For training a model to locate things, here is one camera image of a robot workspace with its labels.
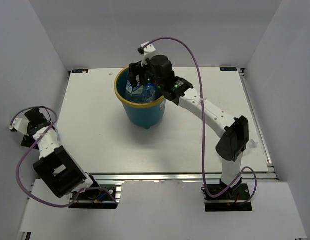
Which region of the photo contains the aluminium front rail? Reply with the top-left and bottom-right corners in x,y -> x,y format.
93,172 -> 278,182

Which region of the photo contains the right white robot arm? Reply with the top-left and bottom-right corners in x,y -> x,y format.
127,55 -> 249,200

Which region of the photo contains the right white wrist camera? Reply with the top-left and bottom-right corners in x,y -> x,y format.
137,41 -> 156,67

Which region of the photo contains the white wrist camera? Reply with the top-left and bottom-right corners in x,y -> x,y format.
9,117 -> 29,136
137,41 -> 156,67

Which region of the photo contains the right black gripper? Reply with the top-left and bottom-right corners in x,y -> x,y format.
127,60 -> 164,90

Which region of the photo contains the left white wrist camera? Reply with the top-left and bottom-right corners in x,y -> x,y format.
9,117 -> 29,136

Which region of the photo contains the purple cable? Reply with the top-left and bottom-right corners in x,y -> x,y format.
144,37 -> 257,199
10,106 -> 118,208

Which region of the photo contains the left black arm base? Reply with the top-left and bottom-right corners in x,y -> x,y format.
68,184 -> 120,210

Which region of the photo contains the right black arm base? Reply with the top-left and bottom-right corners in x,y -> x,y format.
201,183 -> 252,213

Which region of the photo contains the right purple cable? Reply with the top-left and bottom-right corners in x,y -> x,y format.
144,37 -> 257,199

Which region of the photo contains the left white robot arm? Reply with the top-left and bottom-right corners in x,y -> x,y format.
21,107 -> 100,200

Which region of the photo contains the right corner marker sticker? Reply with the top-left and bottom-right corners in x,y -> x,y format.
219,67 -> 237,72

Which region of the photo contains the crushed clear unlabelled bottle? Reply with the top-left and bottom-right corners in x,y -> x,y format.
246,139 -> 258,149

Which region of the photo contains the corner marker sticker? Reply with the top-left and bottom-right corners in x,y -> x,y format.
71,69 -> 88,74
219,67 -> 237,72

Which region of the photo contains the teal bin with yellow rim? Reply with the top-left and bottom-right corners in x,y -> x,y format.
114,67 -> 166,129

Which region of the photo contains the clear bottle green white label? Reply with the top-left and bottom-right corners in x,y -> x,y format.
124,80 -> 143,104

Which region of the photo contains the left corner marker sticker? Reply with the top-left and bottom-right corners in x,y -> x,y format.
71,69 -> 88,74

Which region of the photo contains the clear bottle dark blue label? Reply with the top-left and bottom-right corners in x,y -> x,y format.
141,83 -> 156,104

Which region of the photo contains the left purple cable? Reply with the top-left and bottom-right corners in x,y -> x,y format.
10,106 -> 118,208

